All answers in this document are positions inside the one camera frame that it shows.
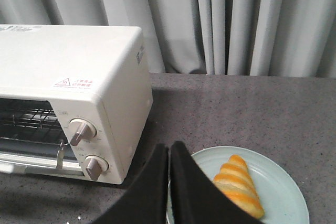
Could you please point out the metal wire oven rack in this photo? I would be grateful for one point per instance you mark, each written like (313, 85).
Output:
(34, 118)

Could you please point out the beige oven knob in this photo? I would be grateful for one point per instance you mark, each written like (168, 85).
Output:
(95, 166)
(81, 130)

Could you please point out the upper beige oven knob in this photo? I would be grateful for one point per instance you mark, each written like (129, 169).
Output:
(81, 130)

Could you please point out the golden striped croissant bread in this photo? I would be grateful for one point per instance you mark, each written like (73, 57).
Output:
(235, 182)

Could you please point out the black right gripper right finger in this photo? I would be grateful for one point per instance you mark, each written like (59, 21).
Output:
(194, 198)

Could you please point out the oven glass door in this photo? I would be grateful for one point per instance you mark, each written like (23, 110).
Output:
(20, 157)

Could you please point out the light green round plate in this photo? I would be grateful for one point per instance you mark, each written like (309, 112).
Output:
(279, 195)

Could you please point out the lower beige oven knob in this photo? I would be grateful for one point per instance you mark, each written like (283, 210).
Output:
(95, 166)

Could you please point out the grey curtain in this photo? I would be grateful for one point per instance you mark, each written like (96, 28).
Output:
(290, 38)

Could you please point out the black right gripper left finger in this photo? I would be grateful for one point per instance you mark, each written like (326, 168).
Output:
(146, 199)

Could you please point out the white toaster oven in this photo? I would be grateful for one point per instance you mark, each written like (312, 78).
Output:
(96, 73)

